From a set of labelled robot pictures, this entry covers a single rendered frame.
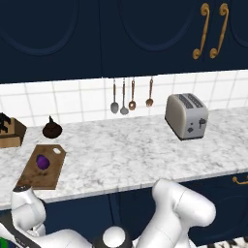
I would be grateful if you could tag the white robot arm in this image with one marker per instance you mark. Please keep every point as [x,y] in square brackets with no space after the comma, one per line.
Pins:
[180,206]

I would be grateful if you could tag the purple eggplant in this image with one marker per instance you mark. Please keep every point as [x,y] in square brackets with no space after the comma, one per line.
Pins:
[42,161]

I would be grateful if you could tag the wooden cutting board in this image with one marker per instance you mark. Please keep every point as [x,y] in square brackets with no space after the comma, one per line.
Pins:
[48,176]

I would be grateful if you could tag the silver hanging spoon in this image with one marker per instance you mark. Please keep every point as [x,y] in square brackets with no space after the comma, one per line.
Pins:
[114,106]
[124,110]

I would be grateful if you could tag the copper hanging spoon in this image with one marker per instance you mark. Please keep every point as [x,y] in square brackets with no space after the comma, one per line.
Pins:
[149,102]
[132,104]

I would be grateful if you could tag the silver toaster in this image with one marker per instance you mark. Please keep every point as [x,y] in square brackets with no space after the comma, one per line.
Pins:
[185,117]

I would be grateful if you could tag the dark brown round teapot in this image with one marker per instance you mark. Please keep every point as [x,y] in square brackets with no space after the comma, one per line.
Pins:
[52,130]

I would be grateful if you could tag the navy base cupboard door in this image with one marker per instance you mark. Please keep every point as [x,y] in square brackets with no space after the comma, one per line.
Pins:
[132,210]
[77,216]

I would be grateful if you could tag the wooden knife block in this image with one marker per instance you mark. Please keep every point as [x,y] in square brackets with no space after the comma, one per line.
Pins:
[14,134]

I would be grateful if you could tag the navy wall cupboard door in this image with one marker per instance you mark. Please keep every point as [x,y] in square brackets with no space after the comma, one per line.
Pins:
[237,32]
[48,38]
[155,35]

